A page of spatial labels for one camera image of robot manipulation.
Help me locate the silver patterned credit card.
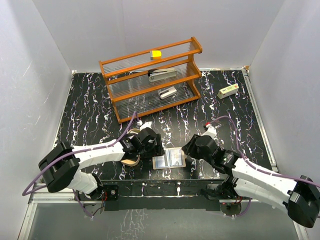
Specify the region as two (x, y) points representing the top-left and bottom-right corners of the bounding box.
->
(168, 148), (183, 166)

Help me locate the pink leather card holder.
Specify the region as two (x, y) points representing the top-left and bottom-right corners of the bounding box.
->
(152, 147), (187, 171)

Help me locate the beige card box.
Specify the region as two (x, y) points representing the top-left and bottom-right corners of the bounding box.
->
(120, 128), (141, 167)

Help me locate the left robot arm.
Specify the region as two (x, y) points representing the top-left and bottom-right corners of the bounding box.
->
(38, 127), (165, 200)

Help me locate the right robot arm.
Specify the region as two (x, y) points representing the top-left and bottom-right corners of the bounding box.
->
(182, 134), (320, 228)

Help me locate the small white stapler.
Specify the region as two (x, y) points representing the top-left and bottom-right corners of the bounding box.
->
(158, 86), (177, 100)

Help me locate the orange wooden shelf rack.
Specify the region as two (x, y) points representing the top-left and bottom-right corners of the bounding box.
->
(99, 36), (203, 123)

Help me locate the white staples box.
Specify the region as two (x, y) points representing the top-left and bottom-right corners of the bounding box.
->
(217, 84), (239, 99)

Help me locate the large grey black stapler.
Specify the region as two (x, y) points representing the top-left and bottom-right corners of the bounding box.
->
(147, 68), (177, 83)

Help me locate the yellow grey tape dispenser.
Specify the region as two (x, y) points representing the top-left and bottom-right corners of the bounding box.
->
(150, 50), (162, 61)

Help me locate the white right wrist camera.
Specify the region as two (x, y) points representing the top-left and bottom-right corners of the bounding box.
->
(202, 122), (217, 139)

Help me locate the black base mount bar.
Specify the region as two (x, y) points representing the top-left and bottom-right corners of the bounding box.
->
(102, 179), (226, 211)

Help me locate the aluminium frame rail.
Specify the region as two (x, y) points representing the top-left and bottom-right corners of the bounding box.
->
(242, 66), (310, 240)

